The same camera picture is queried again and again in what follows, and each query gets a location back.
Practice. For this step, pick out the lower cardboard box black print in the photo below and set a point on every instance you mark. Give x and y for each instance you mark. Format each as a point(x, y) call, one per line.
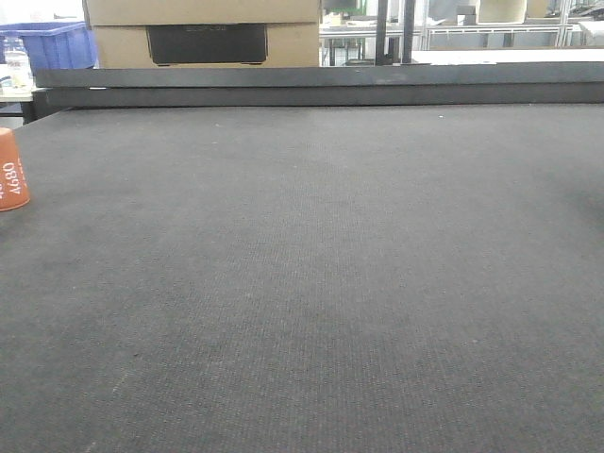
point(288, 46)

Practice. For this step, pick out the white background table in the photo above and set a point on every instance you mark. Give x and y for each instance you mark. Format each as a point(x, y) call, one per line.
point(490, 56)

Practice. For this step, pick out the blue plastic crate background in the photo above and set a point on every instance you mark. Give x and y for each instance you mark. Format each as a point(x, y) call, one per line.
point(55, 45)

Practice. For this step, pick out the upper cardboard box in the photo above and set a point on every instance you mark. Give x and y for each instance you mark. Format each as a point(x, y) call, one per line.
point(180, 12)

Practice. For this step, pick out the clear plastic bottle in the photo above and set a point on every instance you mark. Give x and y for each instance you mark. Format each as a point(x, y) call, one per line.
point(18, 64)

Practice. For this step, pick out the black vertical post left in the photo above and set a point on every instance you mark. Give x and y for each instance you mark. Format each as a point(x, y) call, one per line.
point(381, 28)

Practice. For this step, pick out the black vertical post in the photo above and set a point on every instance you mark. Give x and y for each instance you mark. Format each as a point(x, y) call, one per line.
point(381, 28)
point(408, 31)

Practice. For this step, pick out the black vertical post right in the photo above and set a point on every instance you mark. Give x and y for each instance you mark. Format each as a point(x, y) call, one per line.
point(408, 31)

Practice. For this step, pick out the dark grey table rail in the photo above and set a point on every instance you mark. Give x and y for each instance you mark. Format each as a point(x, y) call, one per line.
point(202, 95)

